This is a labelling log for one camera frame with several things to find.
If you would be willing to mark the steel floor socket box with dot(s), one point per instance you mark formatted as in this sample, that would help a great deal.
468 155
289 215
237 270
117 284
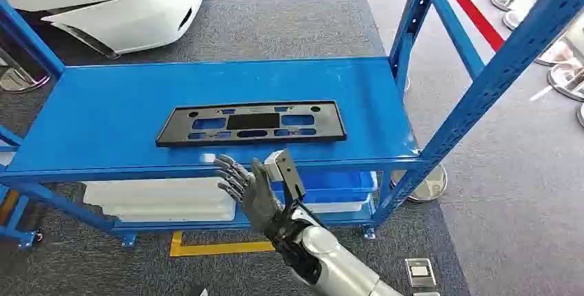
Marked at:
420 273

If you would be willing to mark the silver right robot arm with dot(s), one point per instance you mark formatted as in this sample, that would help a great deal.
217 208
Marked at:
337 266

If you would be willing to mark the white plastic panel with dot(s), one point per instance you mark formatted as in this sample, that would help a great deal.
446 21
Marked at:
159 198

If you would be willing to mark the blue metal shelf rack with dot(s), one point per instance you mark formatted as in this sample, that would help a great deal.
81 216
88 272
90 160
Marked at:
114 116

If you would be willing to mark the black plastic plate with cutouts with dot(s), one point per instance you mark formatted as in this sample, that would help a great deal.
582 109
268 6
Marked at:
328 125

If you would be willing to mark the blue plastic bin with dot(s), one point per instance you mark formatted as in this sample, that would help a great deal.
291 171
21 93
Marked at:
337 184

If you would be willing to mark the white plastic tray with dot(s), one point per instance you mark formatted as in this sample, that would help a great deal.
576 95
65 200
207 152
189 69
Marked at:
346 206

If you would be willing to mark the white car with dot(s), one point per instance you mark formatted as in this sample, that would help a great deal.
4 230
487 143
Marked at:
137 15

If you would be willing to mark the yellow floor tape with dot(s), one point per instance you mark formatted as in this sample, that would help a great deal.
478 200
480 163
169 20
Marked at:
214 248

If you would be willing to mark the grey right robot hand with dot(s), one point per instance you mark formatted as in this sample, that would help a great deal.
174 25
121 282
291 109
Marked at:
260 202

